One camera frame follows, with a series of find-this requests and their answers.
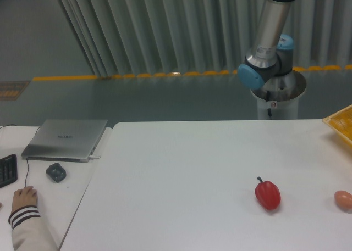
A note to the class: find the person's hand on mouse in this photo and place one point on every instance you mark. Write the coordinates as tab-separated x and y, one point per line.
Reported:
24	197

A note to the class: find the beige striped-cuff sleeve forearm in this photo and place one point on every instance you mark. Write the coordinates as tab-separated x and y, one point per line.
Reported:
29	230

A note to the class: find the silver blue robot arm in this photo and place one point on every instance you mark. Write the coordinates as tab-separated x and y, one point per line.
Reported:
262	61

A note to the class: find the red bell pepper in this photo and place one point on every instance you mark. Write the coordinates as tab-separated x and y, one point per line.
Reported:
268	194

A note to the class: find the black keyboard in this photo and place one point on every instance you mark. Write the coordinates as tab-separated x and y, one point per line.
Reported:
8	170

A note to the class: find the small black tray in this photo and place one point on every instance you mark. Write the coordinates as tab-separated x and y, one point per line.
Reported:
56	172

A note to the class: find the silver closed laptop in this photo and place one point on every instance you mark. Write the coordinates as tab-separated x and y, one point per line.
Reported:
65	140

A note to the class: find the brown egg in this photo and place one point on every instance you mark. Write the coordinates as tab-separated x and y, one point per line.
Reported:
343	199

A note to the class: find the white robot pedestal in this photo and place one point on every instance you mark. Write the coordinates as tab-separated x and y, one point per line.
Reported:
279	97

